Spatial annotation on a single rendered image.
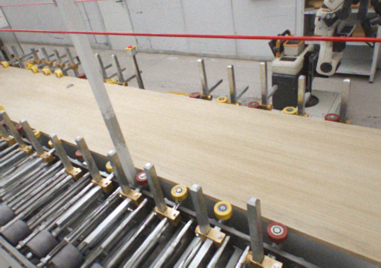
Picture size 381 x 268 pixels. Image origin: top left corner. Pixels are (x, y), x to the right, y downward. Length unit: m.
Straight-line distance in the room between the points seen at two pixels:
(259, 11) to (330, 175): 3.67
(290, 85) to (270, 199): 1.75
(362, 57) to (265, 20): 1.45
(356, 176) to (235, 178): 0.55
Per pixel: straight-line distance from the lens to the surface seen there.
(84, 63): 1.43
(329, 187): 1.50
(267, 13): 4.86
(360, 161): 1.66
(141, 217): 1.71
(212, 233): 1.39
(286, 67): 2.93
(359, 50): 4.69
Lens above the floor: 1.96
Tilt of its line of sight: 32 degrees down
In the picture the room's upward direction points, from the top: 12 degrees counter-clockwise
